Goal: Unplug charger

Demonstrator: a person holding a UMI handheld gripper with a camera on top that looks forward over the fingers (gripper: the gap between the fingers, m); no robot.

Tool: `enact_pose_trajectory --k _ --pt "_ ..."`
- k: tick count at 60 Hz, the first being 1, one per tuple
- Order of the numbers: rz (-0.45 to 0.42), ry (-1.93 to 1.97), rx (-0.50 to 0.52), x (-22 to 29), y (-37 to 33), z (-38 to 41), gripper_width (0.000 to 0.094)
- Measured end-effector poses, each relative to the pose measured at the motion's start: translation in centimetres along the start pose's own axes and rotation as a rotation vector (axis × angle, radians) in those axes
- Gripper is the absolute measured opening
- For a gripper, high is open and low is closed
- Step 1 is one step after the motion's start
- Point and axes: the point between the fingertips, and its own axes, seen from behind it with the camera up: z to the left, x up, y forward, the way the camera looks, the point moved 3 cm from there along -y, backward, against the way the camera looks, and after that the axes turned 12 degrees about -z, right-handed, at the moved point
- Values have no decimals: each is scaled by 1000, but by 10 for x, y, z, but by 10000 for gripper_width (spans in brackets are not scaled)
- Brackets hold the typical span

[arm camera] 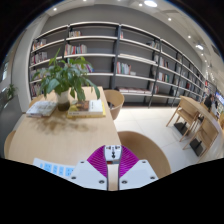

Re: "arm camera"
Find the background potted plant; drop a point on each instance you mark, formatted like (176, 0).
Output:
(10, 91)

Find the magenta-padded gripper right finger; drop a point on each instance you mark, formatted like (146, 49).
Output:
(138, 175)

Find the group of ceiling lights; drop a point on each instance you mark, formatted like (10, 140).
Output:
(150, 3)

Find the yellow book stack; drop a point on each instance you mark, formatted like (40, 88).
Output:
(88, 108)

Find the green plant in white pot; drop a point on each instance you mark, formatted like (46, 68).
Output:
(63, 78)

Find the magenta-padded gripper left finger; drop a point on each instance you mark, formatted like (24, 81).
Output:
(87, 175)

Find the small white charger block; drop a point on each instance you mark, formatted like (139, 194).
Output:
(113, 153)

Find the person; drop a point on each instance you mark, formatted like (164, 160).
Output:
(209, 101)

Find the wooden side table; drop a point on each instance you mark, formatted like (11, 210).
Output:
(200, 108)

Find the round-backed wooden chair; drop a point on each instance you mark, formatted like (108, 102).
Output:
(146, 150)
(115, 98)
(9, 143)

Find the grey shelf unit with books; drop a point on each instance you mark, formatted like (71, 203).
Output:
(136, 55)

